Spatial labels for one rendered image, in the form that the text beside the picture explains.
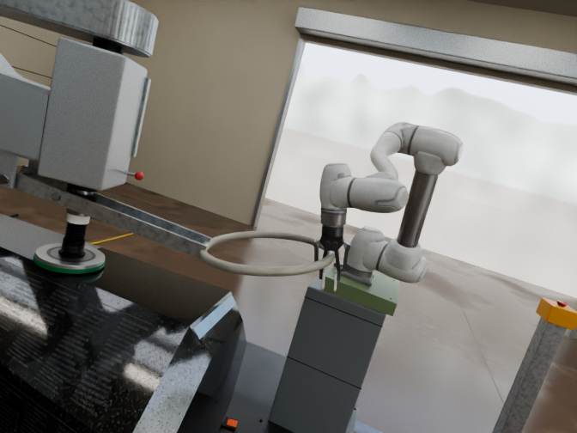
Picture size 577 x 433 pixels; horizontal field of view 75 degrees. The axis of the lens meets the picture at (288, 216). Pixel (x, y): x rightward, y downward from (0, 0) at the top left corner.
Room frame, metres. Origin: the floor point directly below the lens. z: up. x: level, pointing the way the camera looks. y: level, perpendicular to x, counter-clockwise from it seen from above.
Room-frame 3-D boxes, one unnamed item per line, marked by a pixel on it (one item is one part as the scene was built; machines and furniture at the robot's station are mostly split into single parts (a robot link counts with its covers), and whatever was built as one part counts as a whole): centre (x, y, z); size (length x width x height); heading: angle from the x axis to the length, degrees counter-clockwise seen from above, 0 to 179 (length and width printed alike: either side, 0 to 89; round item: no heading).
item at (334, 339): (1.93, -0.43, 0.40); 0.50 x 0.50 x 0.80; 75
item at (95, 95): (1.23, 0.78, 1.34); 0.36 x 0.22 x 0.45; 97
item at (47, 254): (1.24, 0.70, 0.87); 0.21 x 0.21 x 0.01
